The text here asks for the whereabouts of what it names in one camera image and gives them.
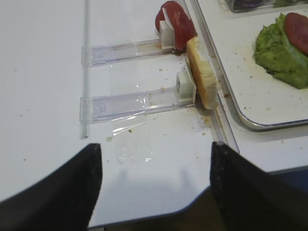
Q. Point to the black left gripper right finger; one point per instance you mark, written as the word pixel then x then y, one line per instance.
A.
pixel 250 199

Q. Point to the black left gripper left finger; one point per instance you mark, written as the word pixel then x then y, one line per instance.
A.
pixel 63 201

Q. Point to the white bread slice upright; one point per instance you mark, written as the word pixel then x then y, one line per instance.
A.
pixel 202 72

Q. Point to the white pusher block bread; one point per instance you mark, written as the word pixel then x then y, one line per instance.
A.
pixel 185 85

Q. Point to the green lettuce leaf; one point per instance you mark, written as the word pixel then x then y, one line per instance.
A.
pixel 275 53

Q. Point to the red tomato slices stack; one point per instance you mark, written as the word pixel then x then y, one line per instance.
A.
pixel 183 26

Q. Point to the red tomato slice on lettuce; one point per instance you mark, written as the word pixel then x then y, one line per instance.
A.
pixel 296 29

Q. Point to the white pusher block tomato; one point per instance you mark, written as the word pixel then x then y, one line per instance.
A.
pixel 166 30

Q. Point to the green lettuce in container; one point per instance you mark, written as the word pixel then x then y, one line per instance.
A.
pixel 282 3

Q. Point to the thin clear acrylic strip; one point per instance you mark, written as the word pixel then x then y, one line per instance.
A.
pixel 85 69

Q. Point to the clear adhesive tape patch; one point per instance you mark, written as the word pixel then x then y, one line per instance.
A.
pixel 130 134

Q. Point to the clear acrylic track near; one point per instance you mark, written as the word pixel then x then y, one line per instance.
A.
pixel 104 108

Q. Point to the clear acrylic track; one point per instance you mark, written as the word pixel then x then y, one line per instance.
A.
pixel 95 56
pixel 104 108

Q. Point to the metal baking tray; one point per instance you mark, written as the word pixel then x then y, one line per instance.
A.
pixel 261 101

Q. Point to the clear acrylic track far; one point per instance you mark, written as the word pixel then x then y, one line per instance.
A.
pixel 95 56

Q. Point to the clear plastic container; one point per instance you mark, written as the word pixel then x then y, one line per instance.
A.
pixel 267 4

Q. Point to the purple cabbage leaves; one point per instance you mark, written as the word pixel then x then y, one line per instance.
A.
pixel 248 3

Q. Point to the clear acrylic front rail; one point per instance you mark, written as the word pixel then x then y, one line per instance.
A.
pixel 219 120

